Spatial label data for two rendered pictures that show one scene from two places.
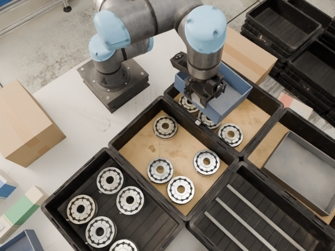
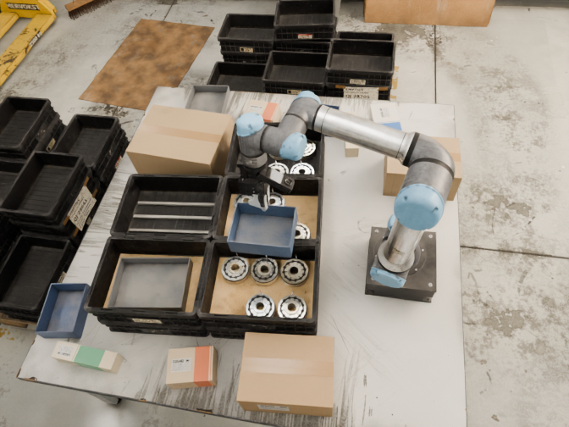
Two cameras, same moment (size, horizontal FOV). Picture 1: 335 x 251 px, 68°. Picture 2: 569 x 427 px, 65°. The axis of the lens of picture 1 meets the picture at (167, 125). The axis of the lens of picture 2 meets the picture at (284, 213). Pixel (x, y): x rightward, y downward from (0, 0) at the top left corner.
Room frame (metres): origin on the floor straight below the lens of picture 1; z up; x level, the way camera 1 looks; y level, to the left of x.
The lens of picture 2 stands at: (1.15, -0.49, 2.33)
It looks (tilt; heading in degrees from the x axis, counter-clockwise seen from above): 56 degrees down; 148
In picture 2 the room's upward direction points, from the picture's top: 8 degrees counter-clockwise
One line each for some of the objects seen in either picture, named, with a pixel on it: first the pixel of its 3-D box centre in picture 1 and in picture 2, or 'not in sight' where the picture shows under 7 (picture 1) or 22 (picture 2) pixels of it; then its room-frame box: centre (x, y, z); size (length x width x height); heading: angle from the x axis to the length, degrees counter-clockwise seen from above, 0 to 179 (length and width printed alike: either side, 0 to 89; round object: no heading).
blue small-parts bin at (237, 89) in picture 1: (211, 86); (263, 229); (0.44, -0.14, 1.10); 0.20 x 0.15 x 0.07; 43
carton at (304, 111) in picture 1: (288, 113); (192, 367); (0.53, -0.58, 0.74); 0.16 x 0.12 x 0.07; 55
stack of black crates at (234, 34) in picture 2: not in sight; (252, 47); (-1.32, 0.95, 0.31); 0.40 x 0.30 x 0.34; 42
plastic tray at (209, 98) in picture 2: not in sight; (206, 106); (-0.58, 0.19, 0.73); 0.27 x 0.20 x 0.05; 135
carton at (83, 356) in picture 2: not in sight; (87, 357); (0.25, -0.86, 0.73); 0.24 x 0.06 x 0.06; 40
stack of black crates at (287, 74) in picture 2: not in sight; (297, 87); (-0.75, 0.92, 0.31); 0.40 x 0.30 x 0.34; 42
